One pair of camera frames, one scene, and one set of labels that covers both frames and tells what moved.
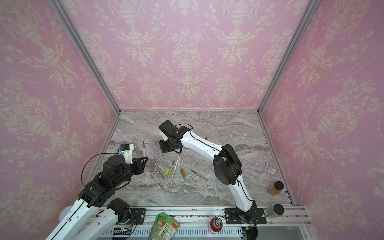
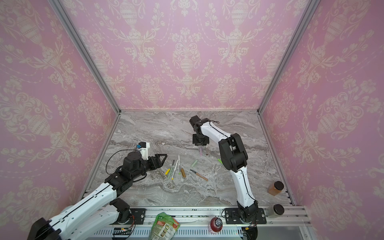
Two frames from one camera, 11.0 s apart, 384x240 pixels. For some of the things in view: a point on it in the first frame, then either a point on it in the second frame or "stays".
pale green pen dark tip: x=170 y=169 stays
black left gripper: x=140 y=166 -> x=159 y=163
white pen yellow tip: x=174 y=169 stays
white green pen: x=179 y=164 stays
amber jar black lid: x=275 y=189 stays
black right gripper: x=165 y=145 -> x=201 y=142
